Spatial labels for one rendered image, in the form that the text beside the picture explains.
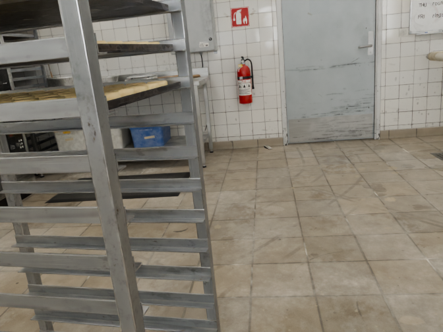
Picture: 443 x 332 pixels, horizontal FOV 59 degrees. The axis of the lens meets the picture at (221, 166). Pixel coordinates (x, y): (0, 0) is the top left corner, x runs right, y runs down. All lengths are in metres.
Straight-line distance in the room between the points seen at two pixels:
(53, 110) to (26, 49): 0.10
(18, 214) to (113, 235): 0.20
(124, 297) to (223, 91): 4.07
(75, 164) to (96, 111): 0.12
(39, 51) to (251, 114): 4.09
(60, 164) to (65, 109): 0.09
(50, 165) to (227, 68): 4.02
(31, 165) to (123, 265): 0.23
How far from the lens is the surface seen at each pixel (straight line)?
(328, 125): 4.78
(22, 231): 1.42
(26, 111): 0.71
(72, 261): 0.76
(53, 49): 0.66
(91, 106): 0.60
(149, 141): 4.25
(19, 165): 0.74
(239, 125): 4.69
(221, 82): 4.64
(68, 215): 0.72
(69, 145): 4.59
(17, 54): 0.70
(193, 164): 1.05
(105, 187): 0.63
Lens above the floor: 1.11
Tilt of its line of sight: 16 degrees down
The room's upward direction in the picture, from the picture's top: 5 degrees counter-clockwise
